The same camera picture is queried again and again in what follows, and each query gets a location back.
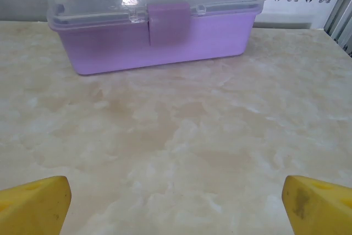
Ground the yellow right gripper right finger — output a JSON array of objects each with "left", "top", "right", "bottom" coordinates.
[{"left": 283, "top": 174, "right": 352, "bottom": 235}]

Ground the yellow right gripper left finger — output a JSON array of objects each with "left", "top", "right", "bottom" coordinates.
[{"left": 0, "top": 176, "right": 73, "bottom": 235}]

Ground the purple plastic tool box base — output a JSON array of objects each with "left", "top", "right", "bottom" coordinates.
[{"left": 46, "top": 2, "right": 262, "bottom": 75}]

